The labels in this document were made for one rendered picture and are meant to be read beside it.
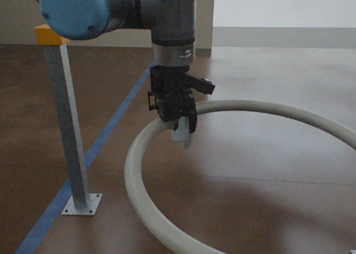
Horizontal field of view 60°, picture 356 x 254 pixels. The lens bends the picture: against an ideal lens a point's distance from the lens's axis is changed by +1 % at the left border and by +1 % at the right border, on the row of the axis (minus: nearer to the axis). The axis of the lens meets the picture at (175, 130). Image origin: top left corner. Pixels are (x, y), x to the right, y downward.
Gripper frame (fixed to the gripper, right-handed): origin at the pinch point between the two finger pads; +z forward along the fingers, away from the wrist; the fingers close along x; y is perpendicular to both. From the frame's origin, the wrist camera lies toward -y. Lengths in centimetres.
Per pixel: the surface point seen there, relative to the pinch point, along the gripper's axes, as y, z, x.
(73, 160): 7, 62, -97
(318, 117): -22.7, -7.6, 20.7
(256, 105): -16.4, -7.6, 8.1
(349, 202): -133, 101, -5
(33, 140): 15, 103, -207
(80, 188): 7, 82, -95
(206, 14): -368, 71, -432
